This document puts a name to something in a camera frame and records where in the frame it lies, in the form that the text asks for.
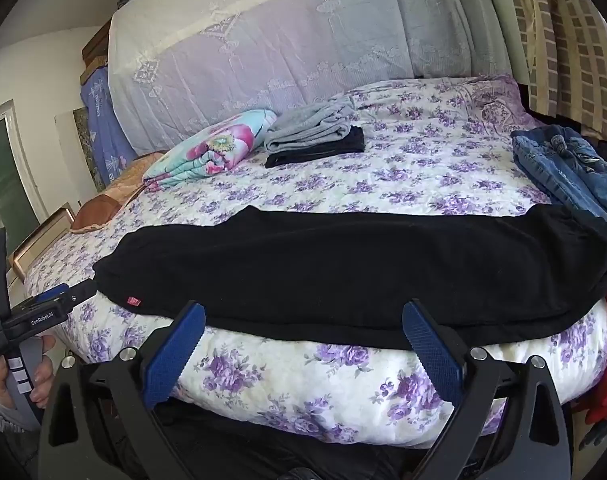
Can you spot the folded dark pants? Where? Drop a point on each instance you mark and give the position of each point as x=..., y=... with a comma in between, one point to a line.
x=333, y=149

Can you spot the window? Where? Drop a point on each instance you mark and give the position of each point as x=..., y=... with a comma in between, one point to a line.
x=5, y=180

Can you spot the blue printed cloth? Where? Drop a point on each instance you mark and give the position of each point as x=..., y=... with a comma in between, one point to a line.
x=105, y=130

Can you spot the brown pillow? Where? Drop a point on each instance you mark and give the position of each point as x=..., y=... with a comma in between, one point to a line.
x=103, y=205

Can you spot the white lace cover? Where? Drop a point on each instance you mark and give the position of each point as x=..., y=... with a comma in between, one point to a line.
x=283, y=50

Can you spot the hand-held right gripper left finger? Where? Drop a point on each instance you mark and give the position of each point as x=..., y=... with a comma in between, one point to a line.
x=176, y=355

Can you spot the marbled panel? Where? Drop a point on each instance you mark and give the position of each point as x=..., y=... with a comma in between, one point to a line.
x=85, y=150

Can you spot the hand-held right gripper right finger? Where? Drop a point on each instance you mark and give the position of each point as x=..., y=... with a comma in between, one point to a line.
x=433, y=355

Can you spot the folded grey pants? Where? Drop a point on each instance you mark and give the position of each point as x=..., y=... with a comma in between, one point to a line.
x=308, y=127

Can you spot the purple floral bedspread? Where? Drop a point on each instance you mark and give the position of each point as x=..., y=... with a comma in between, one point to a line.
x=383, y=170

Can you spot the folded teal floral quilt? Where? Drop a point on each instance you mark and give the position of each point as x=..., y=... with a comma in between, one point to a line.
x=218, y=145

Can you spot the blue jeans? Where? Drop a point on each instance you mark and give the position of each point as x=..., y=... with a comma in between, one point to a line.
x=558, y=170

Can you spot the beige checked curtain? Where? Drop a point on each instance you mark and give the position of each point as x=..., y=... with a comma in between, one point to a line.
x=573, y=35

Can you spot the black pants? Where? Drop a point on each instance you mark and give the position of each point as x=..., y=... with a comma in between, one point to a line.
x=333, y=270

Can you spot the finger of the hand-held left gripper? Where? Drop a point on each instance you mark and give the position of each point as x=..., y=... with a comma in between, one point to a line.
x=80, y=290

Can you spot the brown box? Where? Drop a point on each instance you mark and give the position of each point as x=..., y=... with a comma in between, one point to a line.
x=97, y=47

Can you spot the person's left hand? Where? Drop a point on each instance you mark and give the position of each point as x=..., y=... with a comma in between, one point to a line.
x=44, y=370

